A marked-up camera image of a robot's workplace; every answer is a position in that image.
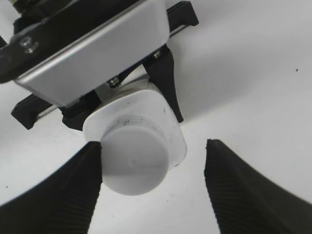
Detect white plastic bottle cap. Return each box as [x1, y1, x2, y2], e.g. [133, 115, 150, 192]
[101, 127, 169, 195]

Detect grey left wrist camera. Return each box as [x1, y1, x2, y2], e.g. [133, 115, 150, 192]
[15, 0, 170, 107]

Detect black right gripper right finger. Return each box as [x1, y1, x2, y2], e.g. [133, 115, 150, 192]
[204, 139, 312, 234]

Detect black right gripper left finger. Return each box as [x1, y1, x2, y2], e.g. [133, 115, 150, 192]
[0, 141, 102, 234]

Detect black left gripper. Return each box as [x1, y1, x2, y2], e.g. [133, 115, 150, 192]
[0, 0, 199, 131]

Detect white yili changqing yogurt bottle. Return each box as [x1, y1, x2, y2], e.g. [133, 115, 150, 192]
[82, 80, 187, 169]

